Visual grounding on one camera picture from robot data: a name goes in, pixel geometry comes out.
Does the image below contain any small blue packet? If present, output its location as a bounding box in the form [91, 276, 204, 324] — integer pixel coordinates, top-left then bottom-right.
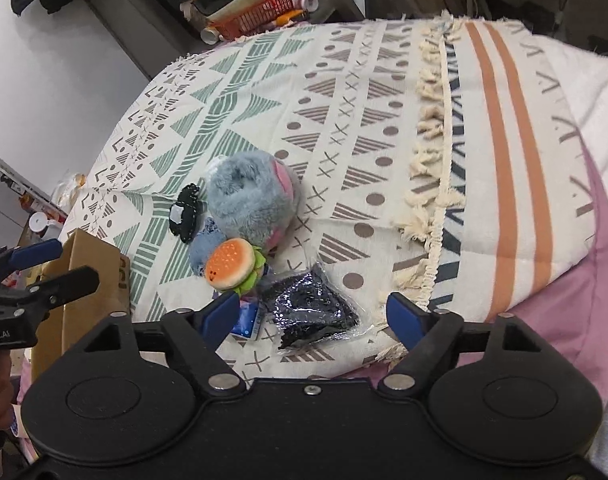
[231, 298, 264, 340]

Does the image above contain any orange burger plush toy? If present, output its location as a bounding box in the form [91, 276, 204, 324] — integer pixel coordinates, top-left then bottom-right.
[204, 238, 266, 297]

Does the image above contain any blue knitted cloth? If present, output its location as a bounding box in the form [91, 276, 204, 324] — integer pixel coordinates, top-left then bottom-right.
[188, 217, 227, 276]

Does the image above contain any black sequin pouch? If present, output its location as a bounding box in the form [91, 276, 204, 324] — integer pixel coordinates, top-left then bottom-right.
[257, 263, 361, 351]

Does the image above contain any brown cardboard box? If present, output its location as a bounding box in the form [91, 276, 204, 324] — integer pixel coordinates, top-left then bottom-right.
[25, 229, 130, 379]

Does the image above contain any pink bed sheet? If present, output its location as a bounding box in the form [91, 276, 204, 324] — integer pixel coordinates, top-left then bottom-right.
[333, 144, 608, 401]

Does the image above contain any patterned cream bed blanket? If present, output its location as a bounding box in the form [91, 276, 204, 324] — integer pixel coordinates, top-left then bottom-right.
[64, 16, 596, 380]

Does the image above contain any white fluffy blanket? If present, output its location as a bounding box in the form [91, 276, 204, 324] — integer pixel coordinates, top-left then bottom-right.
[537, 36, 608, 196]

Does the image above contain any red plastic basket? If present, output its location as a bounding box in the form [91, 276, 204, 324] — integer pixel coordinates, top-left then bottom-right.
[209, 0, 295, 40]

